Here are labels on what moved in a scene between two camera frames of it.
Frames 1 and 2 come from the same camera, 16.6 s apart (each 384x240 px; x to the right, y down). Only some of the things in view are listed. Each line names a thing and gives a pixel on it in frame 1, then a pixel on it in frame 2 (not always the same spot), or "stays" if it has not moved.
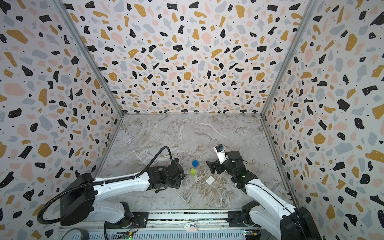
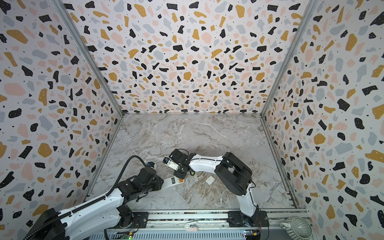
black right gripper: x=219 y=167 → x=179 y=160
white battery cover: x=210 y=180 stays
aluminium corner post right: x=310 y=8 stays
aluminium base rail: x=184 y=225 stays
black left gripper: x=179 y=179 → x=158 y=184
